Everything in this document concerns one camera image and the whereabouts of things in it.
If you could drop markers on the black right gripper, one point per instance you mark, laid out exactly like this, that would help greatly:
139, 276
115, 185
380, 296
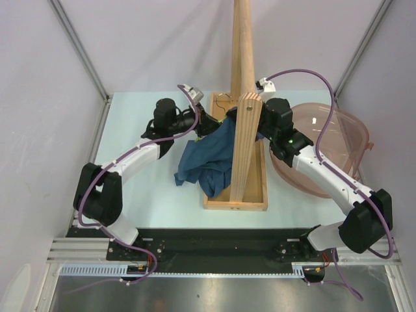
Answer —
232, 115

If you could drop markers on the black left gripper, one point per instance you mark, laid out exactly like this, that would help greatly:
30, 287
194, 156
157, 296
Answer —
207, 125

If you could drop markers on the dark blue t shirt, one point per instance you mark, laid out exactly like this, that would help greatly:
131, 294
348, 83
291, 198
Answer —
208, 161

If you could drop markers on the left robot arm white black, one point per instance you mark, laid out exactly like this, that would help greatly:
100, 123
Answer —
99, 191

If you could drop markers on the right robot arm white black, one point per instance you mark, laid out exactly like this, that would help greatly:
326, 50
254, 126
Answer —
368, 213

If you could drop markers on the wooden rack with tray base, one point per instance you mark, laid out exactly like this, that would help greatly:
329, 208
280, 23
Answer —
248, 188

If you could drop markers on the pink translucent plastic bowl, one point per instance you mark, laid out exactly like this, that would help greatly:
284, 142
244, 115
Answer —
344, 142

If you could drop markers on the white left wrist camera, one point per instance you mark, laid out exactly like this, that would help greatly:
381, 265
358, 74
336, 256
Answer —
195, 93

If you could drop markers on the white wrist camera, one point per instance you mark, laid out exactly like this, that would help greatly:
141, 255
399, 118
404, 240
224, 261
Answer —
265, 88
195, 93

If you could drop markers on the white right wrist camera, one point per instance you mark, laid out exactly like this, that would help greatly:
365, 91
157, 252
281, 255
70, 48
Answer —
265, 88

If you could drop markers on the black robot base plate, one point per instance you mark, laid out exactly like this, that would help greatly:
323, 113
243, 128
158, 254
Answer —
230, 251

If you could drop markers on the right aluminium frame post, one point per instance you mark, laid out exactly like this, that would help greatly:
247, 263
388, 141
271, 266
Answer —
364, 43

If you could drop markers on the aluminium frame post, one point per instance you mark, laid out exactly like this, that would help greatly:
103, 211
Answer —
75, 41
364, 43

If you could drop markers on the left aluminium frame post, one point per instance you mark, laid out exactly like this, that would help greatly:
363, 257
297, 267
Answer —
75, 41

